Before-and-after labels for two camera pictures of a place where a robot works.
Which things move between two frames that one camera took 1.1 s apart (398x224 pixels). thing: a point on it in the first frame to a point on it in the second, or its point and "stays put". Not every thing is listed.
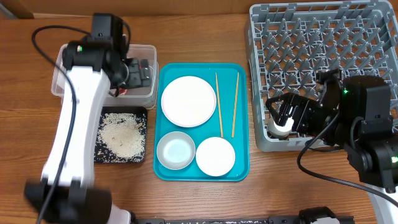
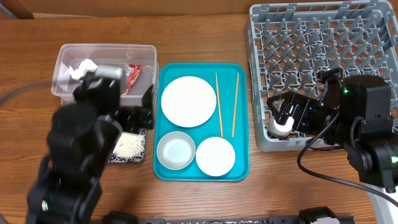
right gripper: x=288 y=100 stays put
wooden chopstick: x=236 y=104 stays put
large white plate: x=188 y=101 stays put
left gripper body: x=135 y=79 to x=127 y=118
